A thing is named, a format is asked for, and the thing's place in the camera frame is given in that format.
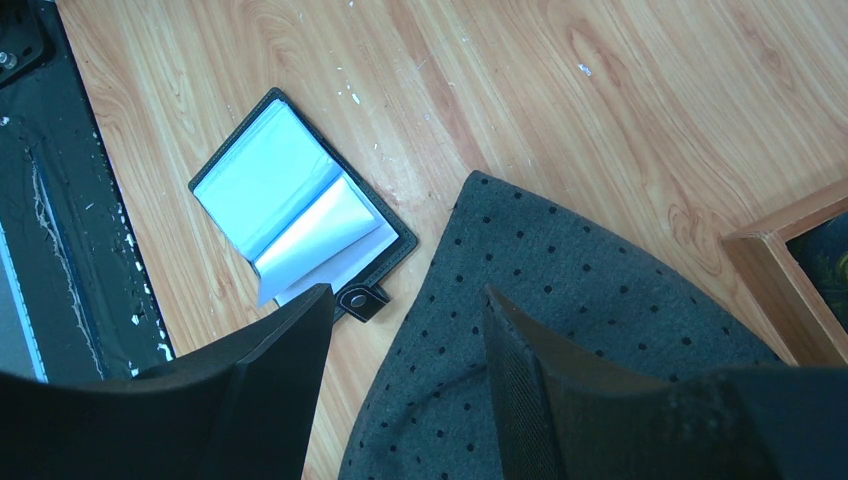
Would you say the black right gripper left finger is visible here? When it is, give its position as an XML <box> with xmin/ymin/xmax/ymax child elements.
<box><xmin>1</xmin><ymin>284</ymin><xmax>335</xmax><ymax>479</ymax></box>

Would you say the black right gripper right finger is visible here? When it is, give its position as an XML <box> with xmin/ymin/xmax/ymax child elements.
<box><xmin>483</xmin><ymin>286</ymin><xmax>847</xmax><ymax>479</ymax></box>

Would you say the black card holder wallet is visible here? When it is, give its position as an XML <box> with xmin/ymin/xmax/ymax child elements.
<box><xmin>188</xmin><ymin>87</ymin><xmax>418</xmax><ymax>323</ymax></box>

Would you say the dark grey dotted cloth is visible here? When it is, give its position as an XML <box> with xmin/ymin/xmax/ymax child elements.
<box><xmin>339</xmin><ymin>171</ymin><xmax>779</xmax><ymax>479</ymax></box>

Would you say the wooden compartment tray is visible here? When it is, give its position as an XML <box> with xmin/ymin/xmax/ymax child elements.
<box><xmin>720</xmin><ymin>179</ymin><xmax>847</xmax><ymax>366</ymax></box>

